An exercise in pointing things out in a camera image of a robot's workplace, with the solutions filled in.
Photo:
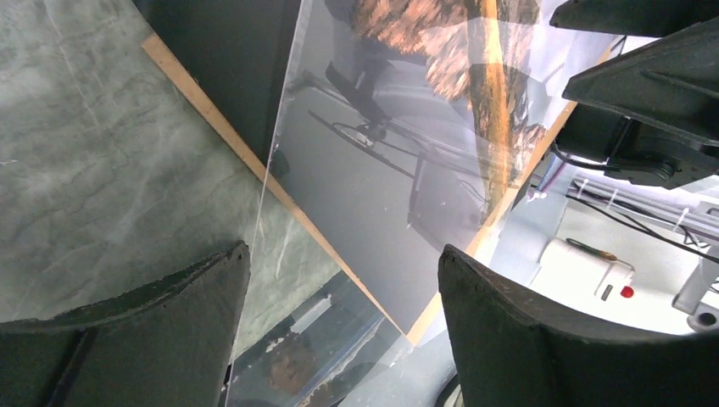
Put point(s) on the brown backing board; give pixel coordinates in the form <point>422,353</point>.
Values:
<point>168,63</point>

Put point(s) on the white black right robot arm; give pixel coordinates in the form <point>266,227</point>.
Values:
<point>650,116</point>

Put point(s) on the glossy mountain landscape photo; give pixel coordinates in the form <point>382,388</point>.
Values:
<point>402,124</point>

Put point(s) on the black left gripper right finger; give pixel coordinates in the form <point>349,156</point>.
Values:
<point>514,347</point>

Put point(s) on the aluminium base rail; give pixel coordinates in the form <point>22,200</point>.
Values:
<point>694,218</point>

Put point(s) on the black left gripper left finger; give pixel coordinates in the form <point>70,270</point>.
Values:
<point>167,343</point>

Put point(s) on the clear acrylic sheet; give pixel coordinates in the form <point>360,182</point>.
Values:
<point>340,337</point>

